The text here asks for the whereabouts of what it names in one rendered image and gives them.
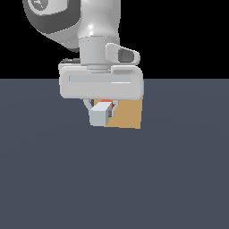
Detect white and red peg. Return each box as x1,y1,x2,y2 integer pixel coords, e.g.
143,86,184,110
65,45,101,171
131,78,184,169
89,99,116,127

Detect tan box with hole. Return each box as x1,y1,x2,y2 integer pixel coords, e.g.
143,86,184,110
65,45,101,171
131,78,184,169
103,96,144,131

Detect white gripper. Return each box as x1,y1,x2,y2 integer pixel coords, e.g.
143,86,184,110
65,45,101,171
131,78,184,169
57,58,145,118

